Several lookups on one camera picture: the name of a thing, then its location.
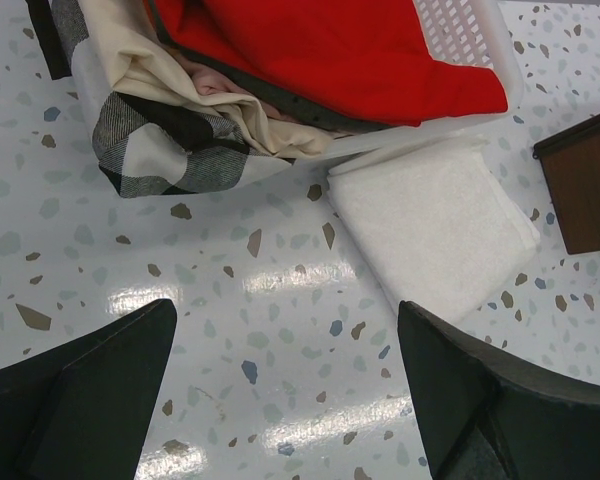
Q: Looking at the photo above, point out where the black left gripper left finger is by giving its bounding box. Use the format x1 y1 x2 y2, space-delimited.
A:
0 299 177 479

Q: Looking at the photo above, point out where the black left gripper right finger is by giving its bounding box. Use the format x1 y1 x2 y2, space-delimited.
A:
397 302 600 479

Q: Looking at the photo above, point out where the brown wooden desk organizer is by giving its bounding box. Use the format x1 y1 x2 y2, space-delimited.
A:
533 114 600 255

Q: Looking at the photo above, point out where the folded white towel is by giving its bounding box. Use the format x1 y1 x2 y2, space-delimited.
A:
328 136 540 323

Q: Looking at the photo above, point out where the plaid black white cloth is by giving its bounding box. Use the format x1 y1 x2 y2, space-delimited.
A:
49 1 293 198

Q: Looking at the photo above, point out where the beige cloth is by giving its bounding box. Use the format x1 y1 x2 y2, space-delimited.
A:
79 1 338 158

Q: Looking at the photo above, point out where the red cloth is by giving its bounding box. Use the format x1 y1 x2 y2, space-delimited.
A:
145 1 508 132

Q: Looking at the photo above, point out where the white plastic basket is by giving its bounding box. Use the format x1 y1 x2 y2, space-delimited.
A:
69 0 525 201

